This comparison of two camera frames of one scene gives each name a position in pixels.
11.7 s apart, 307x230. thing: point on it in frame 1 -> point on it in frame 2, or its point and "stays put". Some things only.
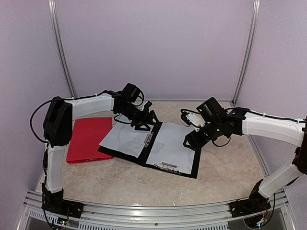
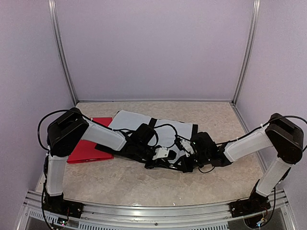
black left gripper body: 134,115 -> 143,148
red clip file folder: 87,135 stays put
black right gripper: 194,141 -> 186,168
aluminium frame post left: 56,35 stays put
